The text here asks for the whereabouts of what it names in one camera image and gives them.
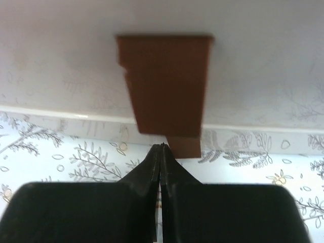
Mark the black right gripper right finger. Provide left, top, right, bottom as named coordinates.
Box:
left=160, top=145, right=310, bottom=242

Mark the white bottom drawer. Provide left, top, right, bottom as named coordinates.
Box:
left=1, top=1, right=323, bottom=158

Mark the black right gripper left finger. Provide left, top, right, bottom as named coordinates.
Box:
left=1, top=145, right=162, bottom=242

